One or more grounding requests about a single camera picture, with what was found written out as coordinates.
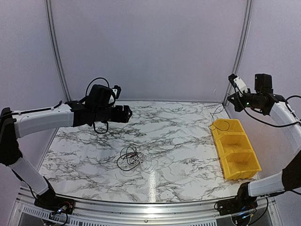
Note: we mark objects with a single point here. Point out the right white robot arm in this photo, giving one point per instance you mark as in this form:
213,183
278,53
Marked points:
289,178

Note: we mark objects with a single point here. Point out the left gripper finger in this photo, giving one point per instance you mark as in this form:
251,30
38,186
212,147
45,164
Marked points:
126,118
127,110

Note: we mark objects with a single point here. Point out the aluminium frame post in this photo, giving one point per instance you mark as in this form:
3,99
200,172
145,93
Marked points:
55,47
243,36

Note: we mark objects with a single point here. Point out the yellow three-compartment bin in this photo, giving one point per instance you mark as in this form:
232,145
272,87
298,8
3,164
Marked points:
237,157

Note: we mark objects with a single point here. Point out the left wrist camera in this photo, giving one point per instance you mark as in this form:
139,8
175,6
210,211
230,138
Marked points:
116,93

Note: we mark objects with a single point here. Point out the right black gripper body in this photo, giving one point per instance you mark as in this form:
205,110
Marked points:
254,101

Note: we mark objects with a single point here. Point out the left aluminium frame post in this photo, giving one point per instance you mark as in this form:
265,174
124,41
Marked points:
55,47

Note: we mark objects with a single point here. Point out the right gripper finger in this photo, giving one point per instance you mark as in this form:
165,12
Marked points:
237,106
233,99

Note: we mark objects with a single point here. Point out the right aluminium frame post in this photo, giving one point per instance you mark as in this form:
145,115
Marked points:
243,36

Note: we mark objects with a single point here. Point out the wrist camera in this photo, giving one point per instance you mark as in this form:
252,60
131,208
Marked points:
238,84
116,93

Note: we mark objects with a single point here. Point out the front aluminium rail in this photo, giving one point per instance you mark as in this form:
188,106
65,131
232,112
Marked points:
101,213

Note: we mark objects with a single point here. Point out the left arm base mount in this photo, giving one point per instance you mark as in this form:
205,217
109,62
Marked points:
57,204

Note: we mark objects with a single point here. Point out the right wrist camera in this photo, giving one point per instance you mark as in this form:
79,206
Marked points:
238,84

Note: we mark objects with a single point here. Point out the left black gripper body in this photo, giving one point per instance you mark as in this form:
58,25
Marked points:
102,115

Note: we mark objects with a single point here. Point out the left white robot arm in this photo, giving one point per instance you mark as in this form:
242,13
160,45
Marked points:
18,124

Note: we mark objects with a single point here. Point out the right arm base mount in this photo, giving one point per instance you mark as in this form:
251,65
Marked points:
240,203

